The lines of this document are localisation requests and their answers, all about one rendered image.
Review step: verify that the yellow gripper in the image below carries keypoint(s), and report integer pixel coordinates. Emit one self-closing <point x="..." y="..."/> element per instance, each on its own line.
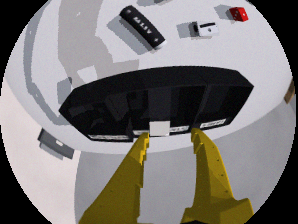
<point x="214" y="203"/>

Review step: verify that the red die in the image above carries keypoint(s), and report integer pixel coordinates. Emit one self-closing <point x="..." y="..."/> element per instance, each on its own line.
<point x="238" y="14"/>

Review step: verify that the black bin with games label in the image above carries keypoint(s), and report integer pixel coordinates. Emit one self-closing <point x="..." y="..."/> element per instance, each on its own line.
<point x="198" y="102"/>

